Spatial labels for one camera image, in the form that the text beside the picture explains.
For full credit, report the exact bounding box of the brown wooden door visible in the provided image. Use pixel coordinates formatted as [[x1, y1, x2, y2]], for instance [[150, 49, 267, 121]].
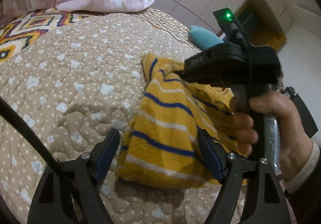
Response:
[[236, 0, 286, 52]]

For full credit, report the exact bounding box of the beige patterned quilted bedspread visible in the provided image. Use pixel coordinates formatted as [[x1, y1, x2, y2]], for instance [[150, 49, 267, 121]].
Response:
[[1, 8, 220, 223]]

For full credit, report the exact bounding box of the white knit sleeve cuff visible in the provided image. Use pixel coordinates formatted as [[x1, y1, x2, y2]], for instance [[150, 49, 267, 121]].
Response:
[[284, 141, 320, 194]]

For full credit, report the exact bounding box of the yellow striped knit sweater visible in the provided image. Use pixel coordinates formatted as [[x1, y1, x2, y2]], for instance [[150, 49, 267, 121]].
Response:
[[118, 53, 254, 188]]

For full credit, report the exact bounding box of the black cable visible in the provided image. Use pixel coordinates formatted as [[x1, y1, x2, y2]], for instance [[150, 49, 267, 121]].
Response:
[[0, 97, 61, 172]]

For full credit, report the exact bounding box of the teal pillow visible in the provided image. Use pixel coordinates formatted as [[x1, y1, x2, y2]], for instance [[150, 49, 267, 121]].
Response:
[[188, 25, 223, 51]]

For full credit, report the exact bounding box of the person's right hand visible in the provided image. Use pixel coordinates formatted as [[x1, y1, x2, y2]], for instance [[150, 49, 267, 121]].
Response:
[[229, 91, 313, 180]]

